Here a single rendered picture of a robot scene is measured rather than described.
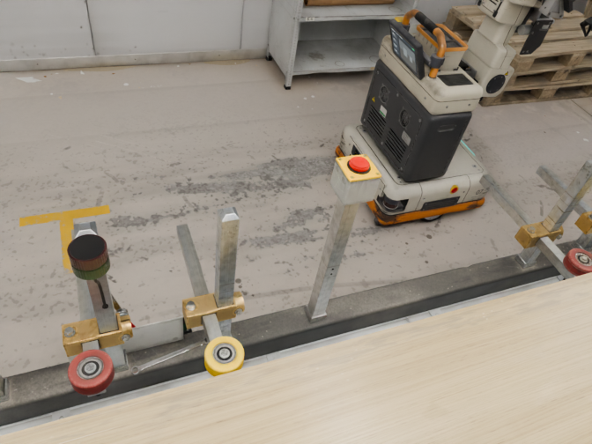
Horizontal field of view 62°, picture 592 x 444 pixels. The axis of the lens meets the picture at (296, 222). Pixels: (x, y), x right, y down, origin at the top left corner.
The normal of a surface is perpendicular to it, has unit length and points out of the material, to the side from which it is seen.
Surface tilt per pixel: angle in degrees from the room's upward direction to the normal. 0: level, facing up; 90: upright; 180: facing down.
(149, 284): 0
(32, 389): 0
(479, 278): 0
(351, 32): 90
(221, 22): 90
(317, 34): 90
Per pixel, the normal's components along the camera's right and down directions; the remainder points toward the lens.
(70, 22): 0.35, 0.70
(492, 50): -0.90, 0.06
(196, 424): 0.14, -0.69
